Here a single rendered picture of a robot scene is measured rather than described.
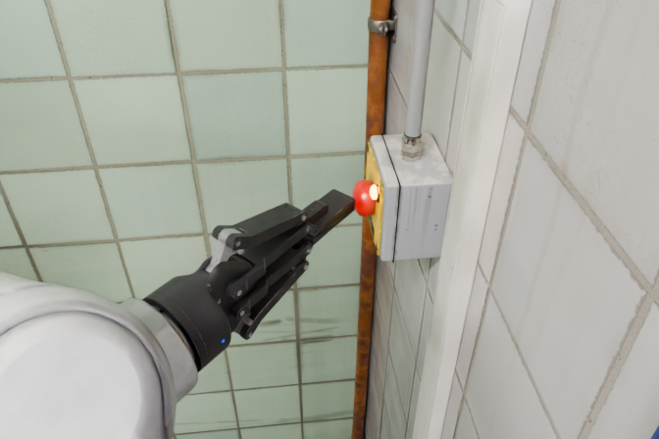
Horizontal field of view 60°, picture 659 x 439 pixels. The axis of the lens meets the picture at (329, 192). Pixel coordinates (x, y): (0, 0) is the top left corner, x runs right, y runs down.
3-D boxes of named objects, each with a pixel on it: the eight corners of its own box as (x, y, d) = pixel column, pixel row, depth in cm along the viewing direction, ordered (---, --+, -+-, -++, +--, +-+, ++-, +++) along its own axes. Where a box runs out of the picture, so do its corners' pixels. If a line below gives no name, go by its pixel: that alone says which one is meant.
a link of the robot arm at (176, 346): (86, 389, 47) (145, 344, 51) (155, 455, 43) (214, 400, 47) (55, 316, 42) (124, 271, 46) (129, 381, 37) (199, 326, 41)
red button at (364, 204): (380, 200, 64) (382, 170, 62) (387, 222, 61) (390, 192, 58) (349, 202, 64) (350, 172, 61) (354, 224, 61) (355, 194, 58)
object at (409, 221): (423, 202, 69) (431, 129, 63) (444, 259, 61) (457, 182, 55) (362, 206, 68) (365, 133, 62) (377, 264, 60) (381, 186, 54)
